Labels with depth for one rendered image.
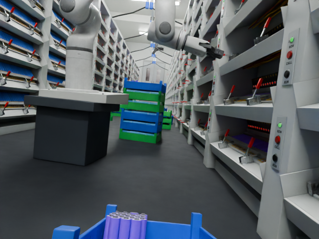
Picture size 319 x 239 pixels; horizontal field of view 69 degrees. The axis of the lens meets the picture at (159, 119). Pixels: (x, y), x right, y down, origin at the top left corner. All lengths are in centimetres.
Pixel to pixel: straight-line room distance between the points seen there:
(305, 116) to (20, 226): 64
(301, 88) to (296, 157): 14
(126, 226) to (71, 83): 82
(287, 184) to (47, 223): 54
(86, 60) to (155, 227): 82
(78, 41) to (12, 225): 78
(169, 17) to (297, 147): 65
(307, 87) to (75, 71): 90
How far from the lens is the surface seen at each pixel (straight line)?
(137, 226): 44
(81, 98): 106
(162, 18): 96
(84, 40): 115
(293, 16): 65
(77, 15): 113
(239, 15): 108
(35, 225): 64
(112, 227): 44
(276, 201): 61
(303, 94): 56
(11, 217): 68
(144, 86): 179
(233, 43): 128
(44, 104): 109
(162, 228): 54
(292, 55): 61
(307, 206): 55
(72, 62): 114
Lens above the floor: 30
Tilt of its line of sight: 4 degrees down
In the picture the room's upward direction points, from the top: 6 degrees clockwise
